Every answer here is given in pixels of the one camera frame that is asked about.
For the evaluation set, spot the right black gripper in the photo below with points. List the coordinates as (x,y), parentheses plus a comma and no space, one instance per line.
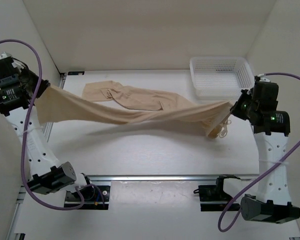
(235,109)

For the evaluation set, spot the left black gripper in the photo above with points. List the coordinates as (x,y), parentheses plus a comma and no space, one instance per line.
(44,84)

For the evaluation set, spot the beige trousers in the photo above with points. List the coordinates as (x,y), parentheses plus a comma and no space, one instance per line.
(111,102)

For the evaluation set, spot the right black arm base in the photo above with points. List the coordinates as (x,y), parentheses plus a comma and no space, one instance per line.
(212,197)

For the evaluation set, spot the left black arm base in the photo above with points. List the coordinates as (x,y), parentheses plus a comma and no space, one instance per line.
(95,198)

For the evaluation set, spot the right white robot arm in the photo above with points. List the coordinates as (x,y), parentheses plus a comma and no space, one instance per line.
(272,202)

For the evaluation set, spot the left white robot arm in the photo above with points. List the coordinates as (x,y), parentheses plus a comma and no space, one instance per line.
(47,173)

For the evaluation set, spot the white plastic mesh basket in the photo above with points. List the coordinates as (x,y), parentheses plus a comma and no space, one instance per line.
(220,77)

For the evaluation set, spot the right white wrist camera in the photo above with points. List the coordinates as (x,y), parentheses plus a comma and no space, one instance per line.
(262,78)

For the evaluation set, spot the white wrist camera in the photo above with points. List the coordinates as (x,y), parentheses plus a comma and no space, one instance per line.
(262,78)
(15,62)

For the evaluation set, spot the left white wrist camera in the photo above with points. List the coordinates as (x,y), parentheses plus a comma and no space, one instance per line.
(15,62)

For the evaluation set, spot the aluminium front rail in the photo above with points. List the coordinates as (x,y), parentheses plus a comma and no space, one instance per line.
(153,178)

